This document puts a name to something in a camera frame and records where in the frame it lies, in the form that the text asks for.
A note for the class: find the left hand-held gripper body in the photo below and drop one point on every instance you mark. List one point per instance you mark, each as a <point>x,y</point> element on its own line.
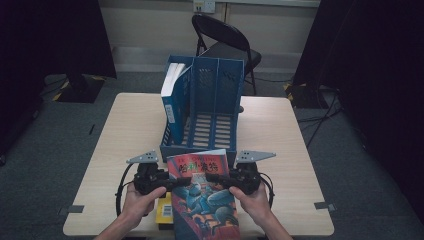
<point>148,178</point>

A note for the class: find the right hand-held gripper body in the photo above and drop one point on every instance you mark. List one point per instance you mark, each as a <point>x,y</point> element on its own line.
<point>246,178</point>

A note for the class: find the yellow book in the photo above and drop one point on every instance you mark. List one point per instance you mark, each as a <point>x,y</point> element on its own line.
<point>165,210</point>

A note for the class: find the red illustrated book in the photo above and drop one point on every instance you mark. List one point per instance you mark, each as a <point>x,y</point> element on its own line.
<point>203,206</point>

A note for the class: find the blue book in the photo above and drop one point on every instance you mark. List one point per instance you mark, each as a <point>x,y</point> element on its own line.
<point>175,106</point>

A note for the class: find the blue plastic file rack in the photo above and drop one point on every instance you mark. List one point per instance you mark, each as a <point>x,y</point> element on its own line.
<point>218,100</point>

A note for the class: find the person's right hand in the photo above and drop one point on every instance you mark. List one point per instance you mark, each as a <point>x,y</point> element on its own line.
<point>255,206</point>

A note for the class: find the person's left hand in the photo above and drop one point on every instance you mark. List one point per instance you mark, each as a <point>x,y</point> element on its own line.
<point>138,208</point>

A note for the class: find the small black floor strip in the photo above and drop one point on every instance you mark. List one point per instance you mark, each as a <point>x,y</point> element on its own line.
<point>91,129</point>

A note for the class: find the grey tape piece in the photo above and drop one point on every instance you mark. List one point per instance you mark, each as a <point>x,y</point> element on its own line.
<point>75,209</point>
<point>323,205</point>

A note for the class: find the black stand base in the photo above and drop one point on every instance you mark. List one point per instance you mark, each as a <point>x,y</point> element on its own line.
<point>80,90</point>
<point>305,96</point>

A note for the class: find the black folding chair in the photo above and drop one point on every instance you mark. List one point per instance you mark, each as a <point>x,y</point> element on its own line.
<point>226,35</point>

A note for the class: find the black curtain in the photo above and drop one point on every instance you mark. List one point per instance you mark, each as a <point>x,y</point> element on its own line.
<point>376,66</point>
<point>50,36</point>

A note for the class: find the white wall socket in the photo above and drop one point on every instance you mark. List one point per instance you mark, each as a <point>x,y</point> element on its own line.
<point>204,6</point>

